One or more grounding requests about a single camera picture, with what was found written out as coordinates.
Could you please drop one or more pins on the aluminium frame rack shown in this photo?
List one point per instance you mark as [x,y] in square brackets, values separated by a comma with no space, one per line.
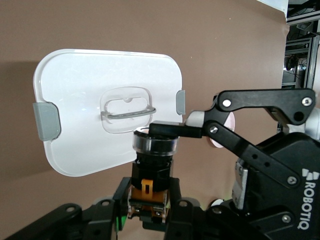
[311,62]

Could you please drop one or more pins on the orange and black push-button switch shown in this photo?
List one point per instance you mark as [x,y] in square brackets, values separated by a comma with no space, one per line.
[152,172]

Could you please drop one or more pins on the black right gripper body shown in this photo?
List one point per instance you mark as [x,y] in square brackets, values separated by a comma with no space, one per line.
[270,195]

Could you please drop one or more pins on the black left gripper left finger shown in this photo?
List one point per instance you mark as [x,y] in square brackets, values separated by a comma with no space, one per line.
[75,222]

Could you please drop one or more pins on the pink round plate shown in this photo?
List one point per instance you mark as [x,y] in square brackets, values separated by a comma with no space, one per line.
[231,120]

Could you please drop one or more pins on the white lidded box grey latches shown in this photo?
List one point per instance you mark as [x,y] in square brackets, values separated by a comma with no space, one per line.
[80,82]

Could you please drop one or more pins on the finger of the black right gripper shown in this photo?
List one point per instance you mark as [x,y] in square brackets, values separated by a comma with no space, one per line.
[262,98]
[225,220]

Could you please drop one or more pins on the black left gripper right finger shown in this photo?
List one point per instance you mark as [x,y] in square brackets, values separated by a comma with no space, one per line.
[185,220]

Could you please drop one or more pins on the white panel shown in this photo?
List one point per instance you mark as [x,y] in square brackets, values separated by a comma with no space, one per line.
[277,3]

